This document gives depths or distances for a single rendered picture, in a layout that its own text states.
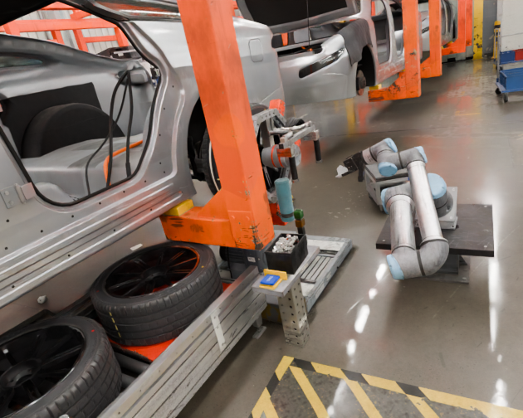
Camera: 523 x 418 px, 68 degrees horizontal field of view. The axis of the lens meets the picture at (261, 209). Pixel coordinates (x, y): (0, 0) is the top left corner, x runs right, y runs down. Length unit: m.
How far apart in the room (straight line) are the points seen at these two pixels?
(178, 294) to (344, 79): 3.66
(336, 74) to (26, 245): 3.90
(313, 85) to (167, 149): 2.91
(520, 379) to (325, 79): 3.68
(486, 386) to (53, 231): 1.92
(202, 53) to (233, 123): 0.32
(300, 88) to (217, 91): 3.12
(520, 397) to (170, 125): 2.05
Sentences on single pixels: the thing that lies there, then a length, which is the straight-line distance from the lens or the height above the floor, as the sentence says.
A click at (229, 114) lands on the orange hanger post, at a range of 1.78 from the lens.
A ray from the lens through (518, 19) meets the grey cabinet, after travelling 13.52.
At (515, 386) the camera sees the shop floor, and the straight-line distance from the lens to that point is 2.03.
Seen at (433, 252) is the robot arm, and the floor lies 0.53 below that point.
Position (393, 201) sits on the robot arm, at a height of 0.56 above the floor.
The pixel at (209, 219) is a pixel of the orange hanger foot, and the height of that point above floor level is 0.68.
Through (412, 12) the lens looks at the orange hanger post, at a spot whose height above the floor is 1.56.
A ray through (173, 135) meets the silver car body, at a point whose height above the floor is 1.11.
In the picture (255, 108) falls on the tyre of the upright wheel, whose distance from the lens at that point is 2.39.
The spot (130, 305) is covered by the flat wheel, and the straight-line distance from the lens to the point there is 1.91.
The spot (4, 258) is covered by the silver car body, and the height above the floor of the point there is 0.91.
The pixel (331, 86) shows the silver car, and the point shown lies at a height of 0.93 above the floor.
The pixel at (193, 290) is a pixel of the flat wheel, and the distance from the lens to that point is 1.91.
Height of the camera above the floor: 1.44
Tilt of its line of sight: 21 degrees down
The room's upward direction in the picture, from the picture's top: 12 degrees counter-clockwise
